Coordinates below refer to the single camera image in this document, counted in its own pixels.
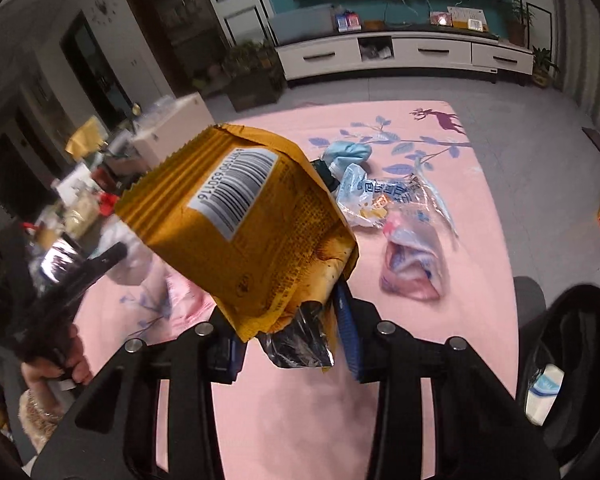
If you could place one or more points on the dark planter with plants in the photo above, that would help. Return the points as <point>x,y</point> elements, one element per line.
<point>255,80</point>

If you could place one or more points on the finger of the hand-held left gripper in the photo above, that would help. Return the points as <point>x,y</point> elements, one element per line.
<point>102,259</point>

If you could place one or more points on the tall potted plant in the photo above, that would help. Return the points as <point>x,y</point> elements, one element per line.
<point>516,20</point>

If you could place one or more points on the desk calendar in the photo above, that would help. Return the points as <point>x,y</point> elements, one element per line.
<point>465,17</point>

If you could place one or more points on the clear storage box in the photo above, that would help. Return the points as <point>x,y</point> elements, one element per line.
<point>302,25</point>

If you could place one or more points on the blue face mask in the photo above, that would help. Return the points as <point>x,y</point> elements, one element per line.
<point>347,152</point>

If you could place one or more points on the clear wrapper with blue print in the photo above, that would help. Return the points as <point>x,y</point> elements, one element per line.
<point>380,192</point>

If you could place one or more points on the blue and red packets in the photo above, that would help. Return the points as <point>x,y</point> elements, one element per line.
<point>348,21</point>

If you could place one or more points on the white cardboard box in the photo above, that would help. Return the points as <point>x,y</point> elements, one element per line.
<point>172,127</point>

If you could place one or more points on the grey curtain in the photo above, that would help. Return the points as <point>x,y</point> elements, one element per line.
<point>587,35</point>

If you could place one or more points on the white television cabinet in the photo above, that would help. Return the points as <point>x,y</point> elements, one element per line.
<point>405,55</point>

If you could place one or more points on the wall clock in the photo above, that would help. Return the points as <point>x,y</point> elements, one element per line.
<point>104,6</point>

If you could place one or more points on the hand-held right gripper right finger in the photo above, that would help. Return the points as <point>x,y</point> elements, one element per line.
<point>349,332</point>

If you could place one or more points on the person's left hand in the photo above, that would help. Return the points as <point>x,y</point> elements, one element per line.
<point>72,360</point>

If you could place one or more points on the yellow bag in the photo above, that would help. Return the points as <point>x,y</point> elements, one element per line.
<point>86,137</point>

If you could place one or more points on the white carton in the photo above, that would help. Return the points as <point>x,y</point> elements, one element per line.
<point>545,395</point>

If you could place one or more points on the pink clear plastic bag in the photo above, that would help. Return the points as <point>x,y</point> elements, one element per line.
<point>412,260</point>

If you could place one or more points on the pink floral blanket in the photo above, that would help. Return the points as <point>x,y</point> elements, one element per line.
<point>430,310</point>

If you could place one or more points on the black trash bin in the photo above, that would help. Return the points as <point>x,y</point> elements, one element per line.
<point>580,340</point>

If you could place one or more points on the small potted plant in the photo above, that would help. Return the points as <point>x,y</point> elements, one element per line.
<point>544,67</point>

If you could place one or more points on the yellow snack wrapper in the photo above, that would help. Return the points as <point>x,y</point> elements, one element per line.
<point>250,220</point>

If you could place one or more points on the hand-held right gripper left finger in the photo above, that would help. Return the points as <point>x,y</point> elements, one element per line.
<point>225,362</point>

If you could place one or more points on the pink snack wrapper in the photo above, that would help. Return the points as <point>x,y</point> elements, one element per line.
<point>190,300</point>

